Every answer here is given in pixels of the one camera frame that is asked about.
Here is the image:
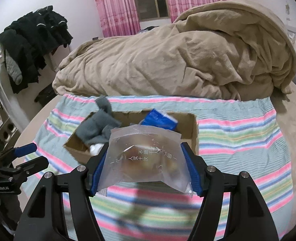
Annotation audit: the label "striped pastel cloth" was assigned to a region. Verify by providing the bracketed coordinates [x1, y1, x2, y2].
[21, 93, 295, 241]

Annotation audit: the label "round bed with beige sheet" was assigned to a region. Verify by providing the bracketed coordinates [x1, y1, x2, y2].
[12, 36, 296, 234]

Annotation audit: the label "storage shelf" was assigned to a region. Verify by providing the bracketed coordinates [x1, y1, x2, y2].
[0, 79, 21, 156]

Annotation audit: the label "dark items behind bed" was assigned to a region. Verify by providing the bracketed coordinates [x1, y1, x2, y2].
[137, 26, 161, 34]

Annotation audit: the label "grey quilted garment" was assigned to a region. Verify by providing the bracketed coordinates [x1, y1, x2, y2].
[5, 55, 22, 85]

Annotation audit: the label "brown cardboard box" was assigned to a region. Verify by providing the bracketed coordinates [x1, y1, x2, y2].
[63, 109, 199, 165]

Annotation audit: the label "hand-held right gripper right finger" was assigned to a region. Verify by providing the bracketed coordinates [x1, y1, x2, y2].
[180, 142, 280, 241]

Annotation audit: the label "pile of black clothes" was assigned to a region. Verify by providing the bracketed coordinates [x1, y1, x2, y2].
[0, 5, 73, 95]

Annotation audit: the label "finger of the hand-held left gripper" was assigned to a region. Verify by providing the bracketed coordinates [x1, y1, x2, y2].
[0, 142, 37, 162]
[15, 155, 49, 179]

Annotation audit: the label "white sock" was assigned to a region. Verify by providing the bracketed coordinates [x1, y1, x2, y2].
[89, 143, 107, 156]

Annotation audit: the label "blue tissue packet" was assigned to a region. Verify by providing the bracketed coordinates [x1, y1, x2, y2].
[140, 108, 179, 131]

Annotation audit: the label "beige duvet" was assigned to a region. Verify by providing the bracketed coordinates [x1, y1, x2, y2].
[52, 0, 296, 101]

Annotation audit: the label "clear plastic bread bag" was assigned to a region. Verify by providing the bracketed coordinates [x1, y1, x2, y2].
[97, 125, 196, 196]

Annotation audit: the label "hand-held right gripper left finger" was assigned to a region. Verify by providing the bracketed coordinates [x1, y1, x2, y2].
[14, 149, 109, 241]

